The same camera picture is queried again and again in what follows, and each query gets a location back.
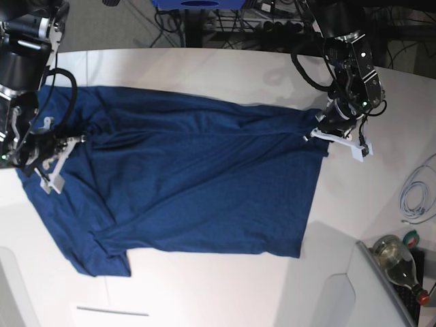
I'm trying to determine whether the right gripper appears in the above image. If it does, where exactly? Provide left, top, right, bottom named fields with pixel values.
left=6, top=131, right=68, bottom=174

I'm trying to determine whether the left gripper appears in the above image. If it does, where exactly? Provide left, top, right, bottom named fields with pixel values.
left=316, top=98, right=364, bottom=138

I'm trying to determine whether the blue t-shirt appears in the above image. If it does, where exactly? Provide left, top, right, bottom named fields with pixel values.
left=19, top=87, right=328, bottom=277

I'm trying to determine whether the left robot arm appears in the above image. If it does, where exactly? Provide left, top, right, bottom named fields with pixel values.
left=291, top=1, right=387, bottom=139

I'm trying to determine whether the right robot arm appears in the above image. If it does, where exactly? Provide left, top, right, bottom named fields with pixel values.
left=1, top=1, right=78, bottom=176

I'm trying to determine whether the black power strip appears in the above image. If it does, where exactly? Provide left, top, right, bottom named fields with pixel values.
left=262, top=20, right=303, bottom=36

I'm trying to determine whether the green tape roll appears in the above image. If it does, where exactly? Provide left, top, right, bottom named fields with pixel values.
left=403, top=230, right=420, bottom=249

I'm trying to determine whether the clear plastic bottle red cap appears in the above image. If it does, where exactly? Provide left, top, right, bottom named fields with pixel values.
left=372, top=235, right=430, bottom=306

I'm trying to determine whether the blue box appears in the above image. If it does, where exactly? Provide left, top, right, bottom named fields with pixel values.
left=152, top=0, right=245, bottom=10

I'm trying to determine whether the black tray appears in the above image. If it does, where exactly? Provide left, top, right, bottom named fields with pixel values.
left=392, top=249, right=425, bottom=325

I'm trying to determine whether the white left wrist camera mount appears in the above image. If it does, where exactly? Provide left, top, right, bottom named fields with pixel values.
left=303, top=128, right=373, bottom=162

